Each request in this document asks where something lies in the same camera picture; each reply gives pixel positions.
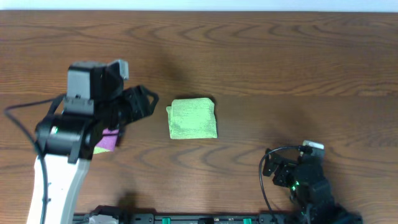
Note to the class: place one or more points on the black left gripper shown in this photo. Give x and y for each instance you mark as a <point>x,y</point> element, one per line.
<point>131,104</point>

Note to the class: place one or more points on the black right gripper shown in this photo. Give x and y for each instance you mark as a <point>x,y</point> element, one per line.
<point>286,167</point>

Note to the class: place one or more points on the green microfiber cloth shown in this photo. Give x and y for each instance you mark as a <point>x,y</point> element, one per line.
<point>192,118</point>

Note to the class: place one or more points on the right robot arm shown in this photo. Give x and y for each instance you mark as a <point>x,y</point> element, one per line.
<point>314,207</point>

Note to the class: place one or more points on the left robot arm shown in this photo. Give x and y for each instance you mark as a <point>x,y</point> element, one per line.
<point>62,165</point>

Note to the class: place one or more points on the purple folded cloth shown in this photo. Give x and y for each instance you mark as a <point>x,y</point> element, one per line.
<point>109,139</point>

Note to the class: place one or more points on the light green folded cloth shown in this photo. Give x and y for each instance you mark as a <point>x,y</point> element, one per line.
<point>99,150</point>

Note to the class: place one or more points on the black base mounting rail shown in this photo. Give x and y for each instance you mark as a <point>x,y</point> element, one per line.
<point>148,218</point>

